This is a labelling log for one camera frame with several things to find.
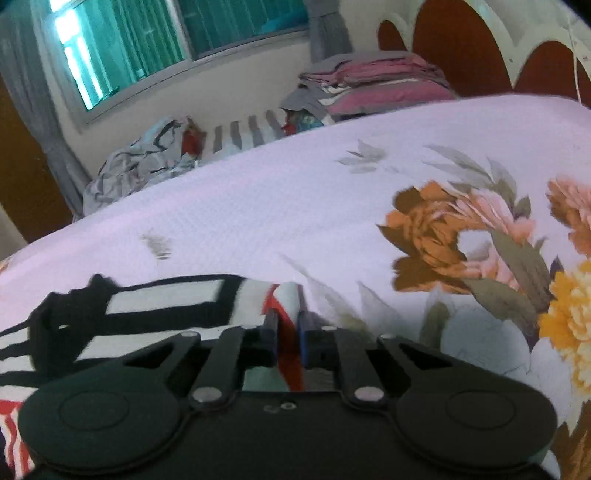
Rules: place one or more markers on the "pile of crumpled clothes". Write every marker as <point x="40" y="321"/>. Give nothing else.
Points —
<point x="138" y="161"/>

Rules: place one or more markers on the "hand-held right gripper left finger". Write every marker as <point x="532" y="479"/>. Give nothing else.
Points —
<point x="272" y="344"/>

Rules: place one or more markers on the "striped knit sweater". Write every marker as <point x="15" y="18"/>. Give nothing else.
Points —
<point x="161" y="295"/>

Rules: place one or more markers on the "scalloped brown headboard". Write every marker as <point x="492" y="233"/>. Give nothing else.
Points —
<point x="457" y="46"/>

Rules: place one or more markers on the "window with grey frame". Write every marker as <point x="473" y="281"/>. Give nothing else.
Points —
<point x="138" y="41"/>

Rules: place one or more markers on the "colourful printed cloth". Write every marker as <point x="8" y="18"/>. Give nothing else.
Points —
<point x="304" y="122"/>

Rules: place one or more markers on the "floral bed sheet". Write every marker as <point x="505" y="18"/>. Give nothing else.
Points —
<point x="277" y="207"/>

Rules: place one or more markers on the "grey striped pillow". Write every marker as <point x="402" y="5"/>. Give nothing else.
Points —
<point x="244" y="131"/>

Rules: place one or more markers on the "brown wooden door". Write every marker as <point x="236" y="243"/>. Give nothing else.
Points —
<point x="23" y="184"/>

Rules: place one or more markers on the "stack of folded clothes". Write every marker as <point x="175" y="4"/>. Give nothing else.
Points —
<point x="383" y="90"/>

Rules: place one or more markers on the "long grey curtain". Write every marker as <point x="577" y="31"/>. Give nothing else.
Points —
<point x="32" y="92"/>

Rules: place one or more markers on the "short grey curtain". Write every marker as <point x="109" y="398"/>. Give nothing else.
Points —
<point x="328" y="27"/>

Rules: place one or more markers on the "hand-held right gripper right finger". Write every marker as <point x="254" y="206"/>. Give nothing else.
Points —
<point x="304" y="344"/>

